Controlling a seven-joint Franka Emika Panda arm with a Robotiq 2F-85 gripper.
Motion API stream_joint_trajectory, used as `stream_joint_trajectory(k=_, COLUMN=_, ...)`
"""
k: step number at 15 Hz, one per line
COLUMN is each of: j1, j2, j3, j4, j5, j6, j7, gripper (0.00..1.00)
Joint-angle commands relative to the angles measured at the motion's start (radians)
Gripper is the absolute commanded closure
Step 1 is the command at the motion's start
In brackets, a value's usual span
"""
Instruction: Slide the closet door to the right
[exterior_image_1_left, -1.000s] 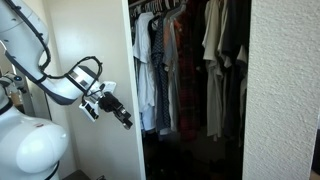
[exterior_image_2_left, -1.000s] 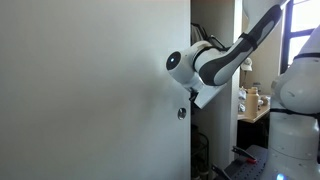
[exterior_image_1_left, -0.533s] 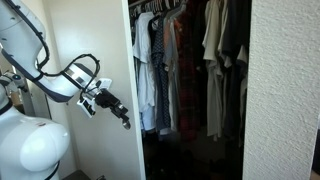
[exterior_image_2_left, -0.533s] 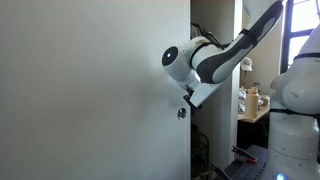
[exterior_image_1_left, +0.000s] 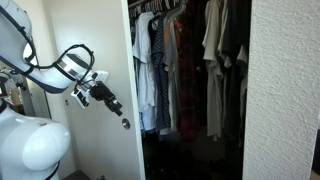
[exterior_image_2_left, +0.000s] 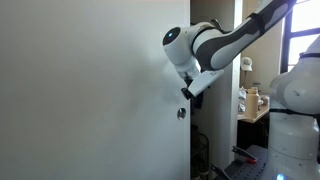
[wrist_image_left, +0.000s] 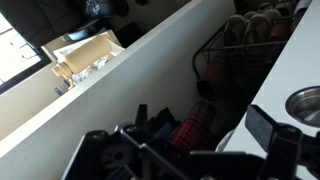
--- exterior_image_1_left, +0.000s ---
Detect closet hanger rod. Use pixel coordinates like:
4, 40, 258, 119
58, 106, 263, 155
127, 0, 189, 12

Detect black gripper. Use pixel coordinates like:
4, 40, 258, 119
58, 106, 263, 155
89, 80, 124, 117

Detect white table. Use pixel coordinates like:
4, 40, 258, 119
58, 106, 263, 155
42, 0, 146, 180

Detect navy dotted shirt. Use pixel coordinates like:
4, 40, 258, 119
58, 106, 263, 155
150, 17, 172, 134

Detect round metal door pull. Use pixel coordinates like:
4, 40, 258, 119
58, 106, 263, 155
121, 118, 132, 131

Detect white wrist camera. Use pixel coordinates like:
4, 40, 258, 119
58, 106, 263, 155
70, 87, 92, 110

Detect red plaid shirt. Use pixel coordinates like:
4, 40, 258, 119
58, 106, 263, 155
175, 1, 201, 143

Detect beige shirt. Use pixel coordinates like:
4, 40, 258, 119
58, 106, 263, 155
201, 0, 225, 142

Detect grey shirt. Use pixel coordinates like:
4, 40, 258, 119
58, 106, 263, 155
165, 13, 181, 133

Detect white shirt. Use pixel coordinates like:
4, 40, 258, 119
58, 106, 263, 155
132, 11, 157, 133

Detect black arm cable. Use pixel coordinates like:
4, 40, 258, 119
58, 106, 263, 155
0, 4, 97, 88

